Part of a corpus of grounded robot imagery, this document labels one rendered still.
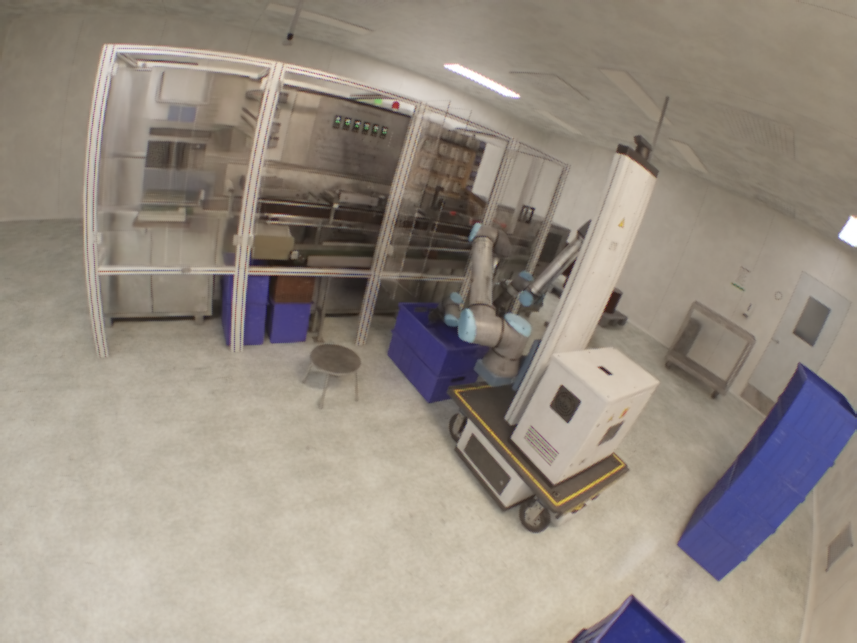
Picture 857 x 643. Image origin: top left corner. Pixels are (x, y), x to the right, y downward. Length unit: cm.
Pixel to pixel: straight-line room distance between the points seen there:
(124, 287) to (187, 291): 46
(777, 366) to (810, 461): 405
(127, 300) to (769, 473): 392
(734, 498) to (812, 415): 62
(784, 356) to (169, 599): 660
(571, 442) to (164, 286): 253
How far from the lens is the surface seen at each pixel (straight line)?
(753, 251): 630
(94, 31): 583
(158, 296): 275
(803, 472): 234
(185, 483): 185
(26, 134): 605
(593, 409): 157
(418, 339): 248
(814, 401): 222
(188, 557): 165
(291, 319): 265
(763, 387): 632
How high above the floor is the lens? 146
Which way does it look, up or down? 24 degrees down
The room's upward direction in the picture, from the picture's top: 18 degrees clockwise
